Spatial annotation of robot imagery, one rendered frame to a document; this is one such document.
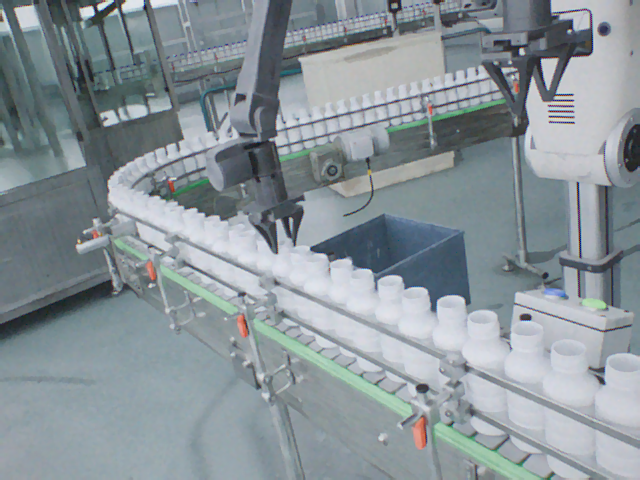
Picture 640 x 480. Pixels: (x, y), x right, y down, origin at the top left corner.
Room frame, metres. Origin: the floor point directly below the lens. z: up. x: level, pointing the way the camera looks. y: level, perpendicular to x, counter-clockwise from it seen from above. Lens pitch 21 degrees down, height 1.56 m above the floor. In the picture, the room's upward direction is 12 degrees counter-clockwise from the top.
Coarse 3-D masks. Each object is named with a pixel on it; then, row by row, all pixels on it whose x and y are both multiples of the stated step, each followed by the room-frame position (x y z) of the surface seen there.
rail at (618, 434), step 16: (144, 224) 1.58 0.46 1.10; (144, 240) 1.63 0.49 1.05; (224, 256) 1.19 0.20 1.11; (256, 272) 1.08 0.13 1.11; (288, 288) 0.98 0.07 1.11; (320, 304) 0.90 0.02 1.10; (368, 320) 0.80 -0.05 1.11; (400, 336) 0.74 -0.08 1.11; (352, 352) 0.85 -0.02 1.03; (432, 352) 0.69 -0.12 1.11; (384, 368) 0.78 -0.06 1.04; (480, 368) 0.62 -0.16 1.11; (416, 384) 0.72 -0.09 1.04; (496, 384) 0.60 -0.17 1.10; (512, 384) 0.58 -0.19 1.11; (448, 400) 0.67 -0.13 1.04; (544, 400) 0.54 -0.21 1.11; (480, 416) 0.63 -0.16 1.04; (576, 416) 0.51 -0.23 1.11; (512, 432) 0.59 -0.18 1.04; (608, 432) 0.48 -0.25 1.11; (624, 432) 0.47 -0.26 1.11; (544, 448) 0.55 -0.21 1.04; (576, 464) 0.51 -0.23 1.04
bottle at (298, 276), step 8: (296, 248) 1.02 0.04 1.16; (304, 248) 1.02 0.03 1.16; (296, 256) 0.99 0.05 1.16; (304, 256) 0.99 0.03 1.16; (296, 264) 0.99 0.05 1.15; (304, 264) 0.99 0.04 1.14; (296, 272) 0.99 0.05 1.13; (304, 272) 0.98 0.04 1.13; (296, 280) 0.98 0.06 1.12; (304, 280) 0.98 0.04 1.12; (304, 288) 0.98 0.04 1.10; (296, 296) 0.99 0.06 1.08; (296, 304) 1.00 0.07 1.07; (304, 304) 0.98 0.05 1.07; (304, 312) 0.98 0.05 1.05; (304, 320) 0.98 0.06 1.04; (304, 328) 0.99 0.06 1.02
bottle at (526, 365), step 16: (512, 336) 0.61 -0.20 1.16; (528, 336) 0.59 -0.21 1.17; (544, 336) 0.60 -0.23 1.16; (512, 352) 0.61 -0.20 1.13; (528, 352) 0.59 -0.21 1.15; (544, 352) 0.60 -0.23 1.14; (512, 368) 0.60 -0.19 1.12; (528, 368) 0.59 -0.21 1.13; (544, 368) 0.58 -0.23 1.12; (528, 384) 0.58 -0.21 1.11; (512, 400) 0.60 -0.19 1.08; (528, 400) 0.58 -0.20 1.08; (512, 416) 0.60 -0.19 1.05; (528, 416) 0.58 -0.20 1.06; (528, 432) 0.58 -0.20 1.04; (544, 432) 0.58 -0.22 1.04; (528, 448) 0.58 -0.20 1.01
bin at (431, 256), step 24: (384, 216) 1.72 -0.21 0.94; (336, 240) 1.62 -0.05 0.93; (360, 240) 1.66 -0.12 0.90; (384, 240) 1.71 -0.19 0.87; (408, 240) 1.64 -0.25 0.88; (432, 240) 1.56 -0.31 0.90; (456, 240) 1.45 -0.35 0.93; (360, 264) 1.65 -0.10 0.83; (384, 264) 1.70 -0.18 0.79; (408, 264) 1.35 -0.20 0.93; (432, 264) 1.40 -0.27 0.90; (456, 264) 1.44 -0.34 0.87; (408, 288) 1.35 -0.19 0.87; (432, 288) 1.39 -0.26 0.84; (456, 288) 1.44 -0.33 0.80
